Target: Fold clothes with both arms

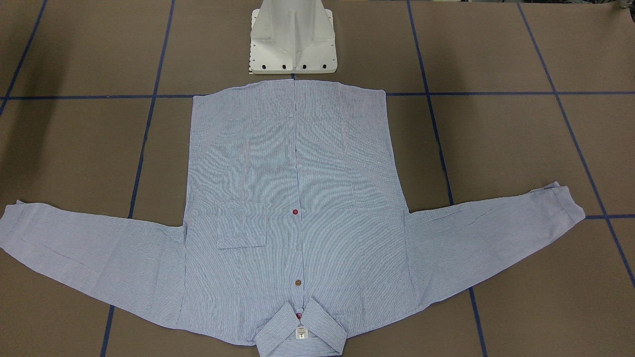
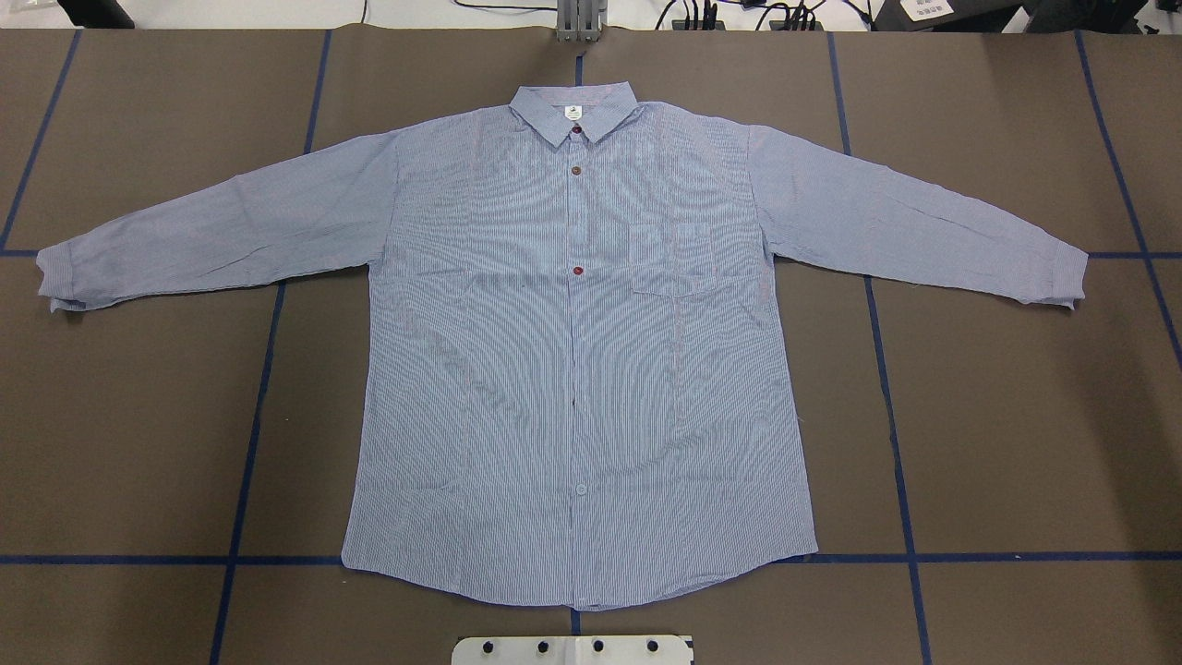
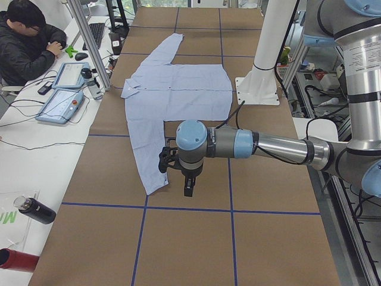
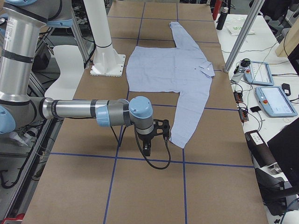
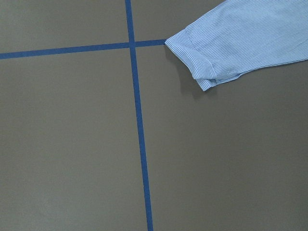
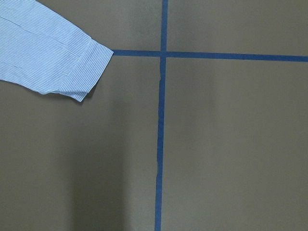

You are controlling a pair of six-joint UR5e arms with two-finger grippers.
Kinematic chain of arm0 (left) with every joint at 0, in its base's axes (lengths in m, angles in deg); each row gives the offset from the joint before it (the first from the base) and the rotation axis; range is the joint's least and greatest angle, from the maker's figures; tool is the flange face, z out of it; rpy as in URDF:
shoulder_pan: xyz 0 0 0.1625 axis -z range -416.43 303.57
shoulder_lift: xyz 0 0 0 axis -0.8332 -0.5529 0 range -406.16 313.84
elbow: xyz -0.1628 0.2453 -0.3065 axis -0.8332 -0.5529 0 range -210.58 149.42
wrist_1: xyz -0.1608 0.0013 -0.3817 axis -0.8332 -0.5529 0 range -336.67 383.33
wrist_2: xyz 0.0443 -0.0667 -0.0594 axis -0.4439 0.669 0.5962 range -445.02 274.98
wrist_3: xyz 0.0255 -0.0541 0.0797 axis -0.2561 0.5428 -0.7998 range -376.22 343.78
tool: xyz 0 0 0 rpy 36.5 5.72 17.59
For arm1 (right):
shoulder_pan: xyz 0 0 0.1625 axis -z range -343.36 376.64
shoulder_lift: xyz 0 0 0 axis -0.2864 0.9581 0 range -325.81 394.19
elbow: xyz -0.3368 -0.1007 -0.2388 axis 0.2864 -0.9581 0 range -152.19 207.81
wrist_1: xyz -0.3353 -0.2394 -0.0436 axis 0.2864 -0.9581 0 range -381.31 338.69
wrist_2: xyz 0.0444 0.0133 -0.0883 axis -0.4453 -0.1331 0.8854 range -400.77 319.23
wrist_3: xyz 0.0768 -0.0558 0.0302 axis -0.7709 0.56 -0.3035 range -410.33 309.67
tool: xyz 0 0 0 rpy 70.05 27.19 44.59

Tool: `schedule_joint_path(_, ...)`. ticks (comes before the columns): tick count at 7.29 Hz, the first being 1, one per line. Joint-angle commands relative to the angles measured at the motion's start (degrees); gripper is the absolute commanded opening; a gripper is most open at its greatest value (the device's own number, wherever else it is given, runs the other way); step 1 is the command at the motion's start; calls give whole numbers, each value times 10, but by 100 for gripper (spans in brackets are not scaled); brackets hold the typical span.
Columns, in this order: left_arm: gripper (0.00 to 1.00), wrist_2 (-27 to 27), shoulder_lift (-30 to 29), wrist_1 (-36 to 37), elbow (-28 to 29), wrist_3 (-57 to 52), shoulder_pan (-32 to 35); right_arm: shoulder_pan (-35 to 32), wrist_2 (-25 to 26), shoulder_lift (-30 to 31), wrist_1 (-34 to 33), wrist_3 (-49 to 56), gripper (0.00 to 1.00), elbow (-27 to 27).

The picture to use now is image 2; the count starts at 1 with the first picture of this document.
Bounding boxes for light blue striped shirt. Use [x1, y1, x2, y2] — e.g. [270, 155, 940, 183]
[35, 82, 1087, 611]

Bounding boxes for black box with label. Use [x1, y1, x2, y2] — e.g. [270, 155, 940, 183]
[871, 1, 1031, 33]

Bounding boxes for black device top left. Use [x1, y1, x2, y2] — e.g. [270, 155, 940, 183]
[58, 0, 136, 30]

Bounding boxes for grey aluminium post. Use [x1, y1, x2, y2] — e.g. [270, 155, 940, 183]
[556, 0, 608, 43]

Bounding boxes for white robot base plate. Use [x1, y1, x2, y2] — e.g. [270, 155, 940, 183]
[452, 635, 695, 664]

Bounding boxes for black cables at table edge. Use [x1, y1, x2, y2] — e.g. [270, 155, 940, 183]
[452, 0, 873, 32]

